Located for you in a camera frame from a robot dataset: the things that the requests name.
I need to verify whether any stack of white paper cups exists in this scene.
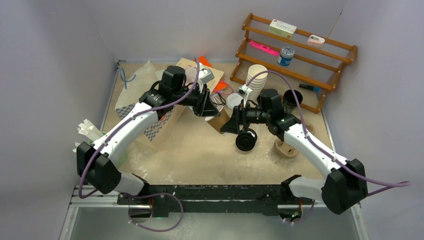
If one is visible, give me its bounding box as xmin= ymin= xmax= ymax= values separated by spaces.
xmin=245 ymin=64 xmax=268 ymax=101

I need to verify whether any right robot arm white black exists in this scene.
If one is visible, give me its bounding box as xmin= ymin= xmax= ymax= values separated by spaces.
xmin=220 ymin=89 xmax=368 ymax=215

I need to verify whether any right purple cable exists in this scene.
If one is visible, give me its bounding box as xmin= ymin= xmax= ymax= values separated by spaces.
xmin=245 ymin=70 xmax=411 ymax=226

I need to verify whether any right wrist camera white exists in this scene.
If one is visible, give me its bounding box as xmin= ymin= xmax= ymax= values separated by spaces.
xmin=236 ymin=84 xmax=253 ymax=107

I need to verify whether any black blue marker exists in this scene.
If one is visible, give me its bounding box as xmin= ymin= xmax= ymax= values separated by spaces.
xmin=299 ymin=83 xmax=321 ymax=92

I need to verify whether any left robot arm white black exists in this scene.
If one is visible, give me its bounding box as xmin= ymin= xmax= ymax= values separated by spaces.
xmin=76 ymin=65 xmax=220 ymax=205

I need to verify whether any stack of black lids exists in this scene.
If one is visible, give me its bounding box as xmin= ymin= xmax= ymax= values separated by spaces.
xmin=235 ymin=128 xmax=258 ymax=152

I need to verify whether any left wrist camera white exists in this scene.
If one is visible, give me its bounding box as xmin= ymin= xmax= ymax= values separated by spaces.
xmin=198 ymin=68 xmax=215 ymax=85

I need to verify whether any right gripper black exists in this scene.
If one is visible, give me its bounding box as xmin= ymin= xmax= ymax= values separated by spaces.
xmin=221 ymin=99 xmax=271 ymax=135

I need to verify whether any blue white jar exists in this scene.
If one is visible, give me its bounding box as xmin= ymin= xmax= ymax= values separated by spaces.
xmin=277 ymin=46 xmax=295 ymax=67

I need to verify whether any pink highlighter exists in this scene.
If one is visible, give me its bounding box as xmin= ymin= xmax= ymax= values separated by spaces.
xmin=249 ymin=40 xmax=280 ymax=57

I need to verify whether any cakes recipe book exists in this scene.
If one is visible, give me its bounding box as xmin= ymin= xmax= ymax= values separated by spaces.
xmin=176 ymin=56 xmax=224 ymax=93

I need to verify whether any green cup holder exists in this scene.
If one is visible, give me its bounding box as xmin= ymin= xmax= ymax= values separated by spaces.
xmin=99 ymin=132 xmax=129 ymax=168

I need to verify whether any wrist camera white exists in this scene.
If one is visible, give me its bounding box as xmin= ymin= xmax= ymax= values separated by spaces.
xmin=198 ymin=68 xmax=215 ymax=85
xmin=236 ymin=84 xmax=253 ymax=107

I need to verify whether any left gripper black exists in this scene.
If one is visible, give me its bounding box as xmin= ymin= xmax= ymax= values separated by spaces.
xmin=172 ymin=82 xmax=221 ymax=117

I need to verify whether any wooden shelf rack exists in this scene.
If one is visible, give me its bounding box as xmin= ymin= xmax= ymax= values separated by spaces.
xmin=229 ymin=13 xmax=358 ymax=114

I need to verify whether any brown paper coffee cup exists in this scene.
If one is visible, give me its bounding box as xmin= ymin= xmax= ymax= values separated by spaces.
xmin=205 ymin=106 xmax=230 ymax=134

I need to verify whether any black paper cup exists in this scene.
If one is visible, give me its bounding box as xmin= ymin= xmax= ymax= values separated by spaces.
xmin=282 ymin=90 xmax=303 ymax=114

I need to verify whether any white green box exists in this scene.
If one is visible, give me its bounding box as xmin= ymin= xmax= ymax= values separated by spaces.
xmin=267 ymin=19 xmax=297 ymax=39

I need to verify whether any checkered paper bakery bag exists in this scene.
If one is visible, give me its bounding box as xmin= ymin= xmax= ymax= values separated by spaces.
xmin=115 ymin=60 xmax=186 ymax=151

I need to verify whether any white cup lid upper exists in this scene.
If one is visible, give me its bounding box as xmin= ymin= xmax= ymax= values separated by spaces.
xmin=226 ymin=93 xmax=244 ymax=109

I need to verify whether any pink white tape dispenser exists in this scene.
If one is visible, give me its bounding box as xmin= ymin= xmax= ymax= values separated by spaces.
xmin=307 ymin=34 xmax=326 ymax=48

